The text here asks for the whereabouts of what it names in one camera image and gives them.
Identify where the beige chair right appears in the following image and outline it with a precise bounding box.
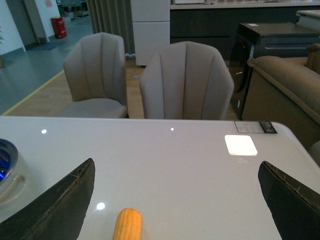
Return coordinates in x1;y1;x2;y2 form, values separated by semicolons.
139;41;234;120

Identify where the tan sofa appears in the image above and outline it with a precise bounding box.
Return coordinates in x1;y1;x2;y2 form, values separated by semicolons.
241;43;320;150

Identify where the black washing machine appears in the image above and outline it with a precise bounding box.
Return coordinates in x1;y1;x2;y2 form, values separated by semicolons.
229;22;320;119

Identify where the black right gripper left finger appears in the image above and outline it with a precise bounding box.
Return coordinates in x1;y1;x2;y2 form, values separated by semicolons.
0;158;95;240

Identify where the cream steel-rimmed pot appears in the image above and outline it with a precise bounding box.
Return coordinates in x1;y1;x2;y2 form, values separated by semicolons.
0;139;39;220

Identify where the beige chair left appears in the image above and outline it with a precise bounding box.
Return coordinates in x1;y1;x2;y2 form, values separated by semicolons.
57;32;129;119

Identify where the white tall cabinet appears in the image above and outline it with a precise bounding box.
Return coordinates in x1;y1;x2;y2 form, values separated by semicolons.
130;0;171;66

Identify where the dark kitchen counter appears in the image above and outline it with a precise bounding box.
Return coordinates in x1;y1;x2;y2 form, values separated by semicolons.
170;0;320;60

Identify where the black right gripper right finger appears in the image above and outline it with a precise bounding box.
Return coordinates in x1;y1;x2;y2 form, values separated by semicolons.
258;161;320;240

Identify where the table label sticker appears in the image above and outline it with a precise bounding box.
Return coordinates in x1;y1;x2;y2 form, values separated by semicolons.
234;121;278;134

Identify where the grey curtain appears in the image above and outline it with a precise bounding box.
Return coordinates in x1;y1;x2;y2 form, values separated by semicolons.
86;0;135;55

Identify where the red bin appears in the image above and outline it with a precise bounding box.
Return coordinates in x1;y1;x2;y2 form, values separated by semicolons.
50;17;67;39

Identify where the yellow corn cob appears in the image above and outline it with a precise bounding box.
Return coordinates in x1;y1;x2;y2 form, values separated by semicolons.
112;208;143;240

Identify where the beige chair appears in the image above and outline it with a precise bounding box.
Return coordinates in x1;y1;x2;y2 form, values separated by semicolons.
57;32;129;119
139;41;234;120

